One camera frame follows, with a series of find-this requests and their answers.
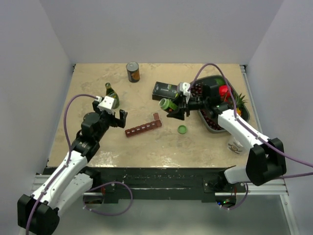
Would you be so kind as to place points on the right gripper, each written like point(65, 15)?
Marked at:
point(180, 114)

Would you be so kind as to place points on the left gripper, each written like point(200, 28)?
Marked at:
point(116, 122)

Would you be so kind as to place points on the green pill bottle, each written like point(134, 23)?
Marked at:
point(167, 105)

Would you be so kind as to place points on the green bottle cap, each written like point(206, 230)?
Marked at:
point(182, 129)

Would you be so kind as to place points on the red weekly pill organizer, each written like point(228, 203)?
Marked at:
point(155, 124)

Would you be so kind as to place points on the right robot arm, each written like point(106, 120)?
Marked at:
point(265, 158)

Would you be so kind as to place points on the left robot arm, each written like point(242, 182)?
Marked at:
point(40, 212)

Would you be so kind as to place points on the green glass bottle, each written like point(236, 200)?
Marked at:
point(112, 93)

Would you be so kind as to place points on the dark red grapes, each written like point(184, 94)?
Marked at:
point(196, 90)

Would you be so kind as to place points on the black green carton box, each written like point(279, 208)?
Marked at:
point(164, 90)

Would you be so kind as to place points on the right red apple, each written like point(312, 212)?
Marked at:
point(224, 92)

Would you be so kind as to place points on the green lime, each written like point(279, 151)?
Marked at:
point(220, 81)

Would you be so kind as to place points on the orange black tin can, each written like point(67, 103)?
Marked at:
point(133, 72)

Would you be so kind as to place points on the grey fruit tray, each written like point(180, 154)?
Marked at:
point(210, 80)

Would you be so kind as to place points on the small pineapple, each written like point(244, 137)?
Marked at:
point(240, 102)

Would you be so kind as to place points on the white paper cup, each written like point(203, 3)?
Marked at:
point(235, 146)

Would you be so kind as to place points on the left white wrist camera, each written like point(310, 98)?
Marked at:
point(106, 102)

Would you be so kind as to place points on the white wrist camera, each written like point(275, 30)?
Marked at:
point(106, 102)
point(184, 87)

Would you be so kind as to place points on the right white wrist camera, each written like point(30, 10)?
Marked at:
point(184, 87)

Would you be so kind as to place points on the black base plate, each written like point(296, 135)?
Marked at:
point(113, 184)

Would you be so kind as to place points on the aluminium frame rail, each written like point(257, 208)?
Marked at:
point(275, 187)

